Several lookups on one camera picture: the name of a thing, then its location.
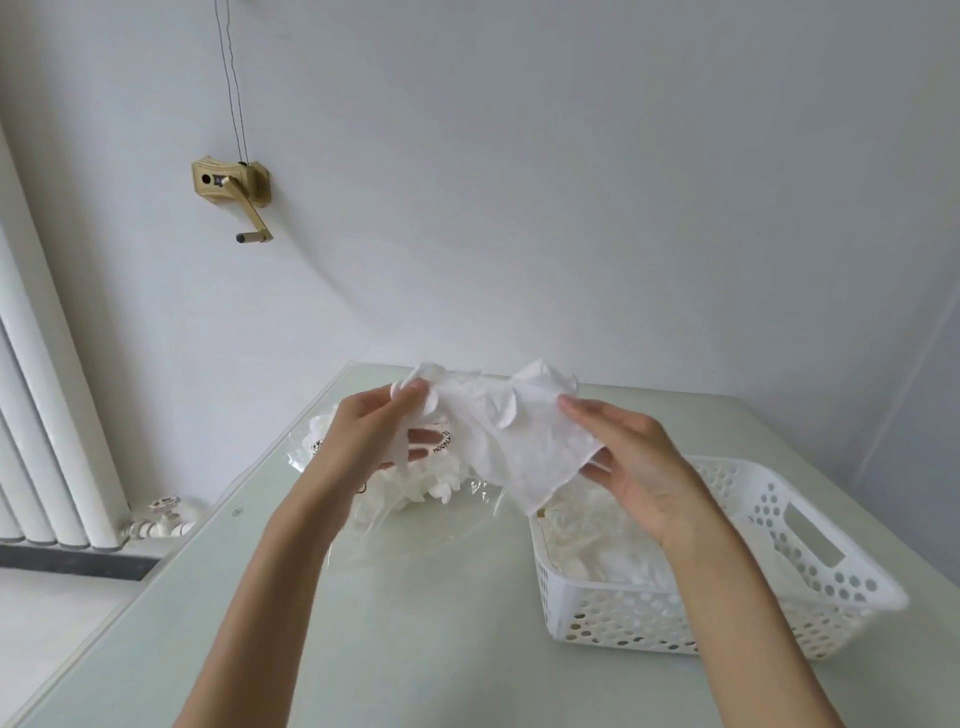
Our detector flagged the person's right hand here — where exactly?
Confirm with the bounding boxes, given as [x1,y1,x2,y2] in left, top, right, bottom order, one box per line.
[557,395,723,553]

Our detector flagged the person's left hand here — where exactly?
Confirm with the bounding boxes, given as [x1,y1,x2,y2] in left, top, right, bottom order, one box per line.
[293,378,453,519]

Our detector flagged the stack of white gloves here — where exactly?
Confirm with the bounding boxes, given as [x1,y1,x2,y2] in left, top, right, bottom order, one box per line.
[538,479,808,595]

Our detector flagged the white cotton glove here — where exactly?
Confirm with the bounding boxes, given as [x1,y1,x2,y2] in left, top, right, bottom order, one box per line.
[389,357,607,519]

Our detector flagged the white perforated plastic basket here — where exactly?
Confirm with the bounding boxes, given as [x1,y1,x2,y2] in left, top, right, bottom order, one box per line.
[528,454,912,663]

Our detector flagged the person's right forearm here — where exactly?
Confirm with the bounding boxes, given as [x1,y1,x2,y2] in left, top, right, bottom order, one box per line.
[663,508,849,728]

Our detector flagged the person's left forearm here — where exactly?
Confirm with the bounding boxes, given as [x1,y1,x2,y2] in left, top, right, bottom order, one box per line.
[173,479,354,728]

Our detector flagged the white radiator valve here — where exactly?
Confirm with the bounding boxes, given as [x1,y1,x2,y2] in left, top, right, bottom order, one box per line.
[122,492,202,541]

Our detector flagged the white column radiator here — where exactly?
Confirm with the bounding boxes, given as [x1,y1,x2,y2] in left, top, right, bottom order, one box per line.
[0,123,133,551]

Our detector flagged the brass wall crank winch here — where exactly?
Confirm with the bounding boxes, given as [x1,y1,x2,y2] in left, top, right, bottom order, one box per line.
[191,156,275,247]

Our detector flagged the thin steel winch cable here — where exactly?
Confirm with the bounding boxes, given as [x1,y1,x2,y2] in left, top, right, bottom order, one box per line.
[215,0,250,166]

